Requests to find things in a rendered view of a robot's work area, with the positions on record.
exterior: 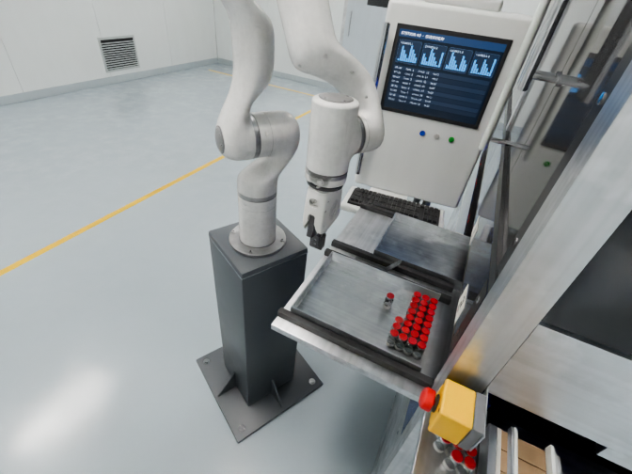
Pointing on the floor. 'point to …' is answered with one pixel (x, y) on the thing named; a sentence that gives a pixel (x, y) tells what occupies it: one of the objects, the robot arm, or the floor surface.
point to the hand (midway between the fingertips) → (317, 239)
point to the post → (544, 258)
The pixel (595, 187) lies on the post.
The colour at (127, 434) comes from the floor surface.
